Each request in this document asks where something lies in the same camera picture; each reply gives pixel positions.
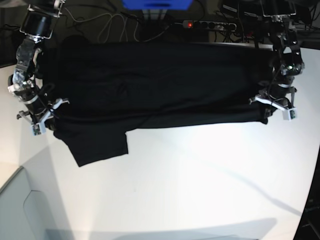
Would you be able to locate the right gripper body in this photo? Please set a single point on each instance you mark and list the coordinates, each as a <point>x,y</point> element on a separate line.
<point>38,112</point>

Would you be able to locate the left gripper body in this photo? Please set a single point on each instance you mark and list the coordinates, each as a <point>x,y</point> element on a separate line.
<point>279,96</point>

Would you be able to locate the black T-shirt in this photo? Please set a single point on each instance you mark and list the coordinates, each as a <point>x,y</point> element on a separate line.
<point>120,87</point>

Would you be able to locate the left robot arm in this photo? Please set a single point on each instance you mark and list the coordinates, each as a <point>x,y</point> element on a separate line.
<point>282,33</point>

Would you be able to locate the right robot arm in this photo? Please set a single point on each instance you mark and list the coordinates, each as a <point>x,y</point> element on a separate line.
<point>38,26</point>

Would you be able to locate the black power strip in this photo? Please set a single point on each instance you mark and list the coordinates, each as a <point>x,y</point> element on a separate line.
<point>209,25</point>

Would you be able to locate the grey panel bottom left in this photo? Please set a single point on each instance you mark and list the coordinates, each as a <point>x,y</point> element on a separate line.
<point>25,214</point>

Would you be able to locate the blue plastic box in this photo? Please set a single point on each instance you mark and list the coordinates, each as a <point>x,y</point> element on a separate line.
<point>157,4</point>

